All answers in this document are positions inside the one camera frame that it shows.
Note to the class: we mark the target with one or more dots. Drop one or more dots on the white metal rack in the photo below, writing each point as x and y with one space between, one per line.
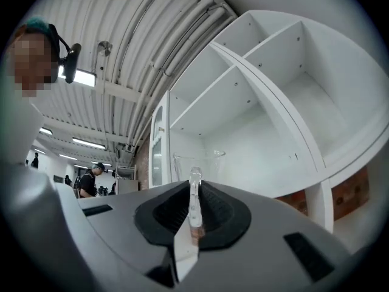
116 175

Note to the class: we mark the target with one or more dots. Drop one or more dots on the round metal ceiling fixture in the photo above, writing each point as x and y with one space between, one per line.
105 48

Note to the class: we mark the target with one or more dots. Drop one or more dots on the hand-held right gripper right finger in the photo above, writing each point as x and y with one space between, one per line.
258 239

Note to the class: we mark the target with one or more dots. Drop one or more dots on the black head-mounted camera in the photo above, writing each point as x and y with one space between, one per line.
72 62

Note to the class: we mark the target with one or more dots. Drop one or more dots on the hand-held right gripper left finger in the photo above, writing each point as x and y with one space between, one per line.
121 224

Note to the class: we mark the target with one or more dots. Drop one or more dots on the rectangular ceiling light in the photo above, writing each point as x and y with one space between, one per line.
82 77
68 157
45 130
89 143

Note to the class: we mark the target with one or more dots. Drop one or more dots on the white glass cabinet door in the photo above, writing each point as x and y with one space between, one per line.
158 163

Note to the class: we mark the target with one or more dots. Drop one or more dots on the white ceiling pipe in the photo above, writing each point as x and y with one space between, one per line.
181 33
194 41

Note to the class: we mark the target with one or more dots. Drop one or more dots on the person's head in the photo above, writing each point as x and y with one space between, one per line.
30 62

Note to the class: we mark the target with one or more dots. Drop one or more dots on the white shelf unit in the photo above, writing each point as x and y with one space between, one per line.
273 108

